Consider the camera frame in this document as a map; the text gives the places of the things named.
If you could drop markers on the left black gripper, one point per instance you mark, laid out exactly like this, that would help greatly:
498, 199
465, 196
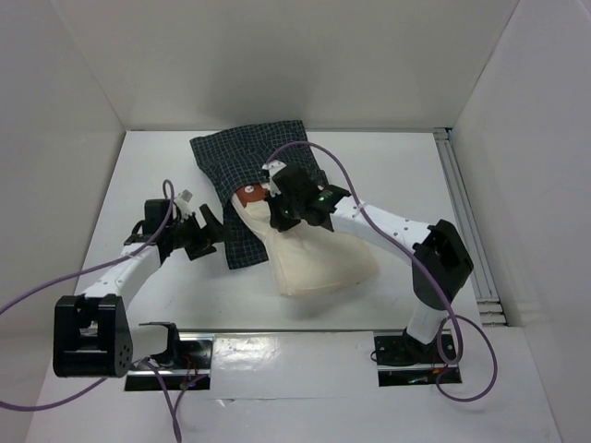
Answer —
213, 232

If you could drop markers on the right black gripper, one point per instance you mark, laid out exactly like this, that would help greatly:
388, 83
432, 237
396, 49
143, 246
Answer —
281, 203

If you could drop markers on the cream bear pillow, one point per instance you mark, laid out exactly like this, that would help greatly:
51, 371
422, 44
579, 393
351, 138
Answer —
305, 261

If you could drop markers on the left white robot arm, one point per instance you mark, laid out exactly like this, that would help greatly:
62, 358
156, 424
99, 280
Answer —
92, 337

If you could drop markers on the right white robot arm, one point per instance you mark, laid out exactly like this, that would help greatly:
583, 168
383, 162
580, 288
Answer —
436, 252

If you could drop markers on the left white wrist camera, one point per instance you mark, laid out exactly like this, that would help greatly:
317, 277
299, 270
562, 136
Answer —
182, 207

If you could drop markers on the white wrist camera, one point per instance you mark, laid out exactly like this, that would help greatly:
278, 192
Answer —
182, 207
271, 169

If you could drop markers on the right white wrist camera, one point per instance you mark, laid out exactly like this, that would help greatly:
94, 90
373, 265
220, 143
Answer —
271, 169

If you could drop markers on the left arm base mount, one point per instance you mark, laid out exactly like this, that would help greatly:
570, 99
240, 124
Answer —
186, 366

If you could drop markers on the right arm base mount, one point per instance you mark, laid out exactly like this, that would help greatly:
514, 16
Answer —
404, 362

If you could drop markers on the aluminium rail frame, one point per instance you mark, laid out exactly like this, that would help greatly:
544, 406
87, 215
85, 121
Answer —
487, 297

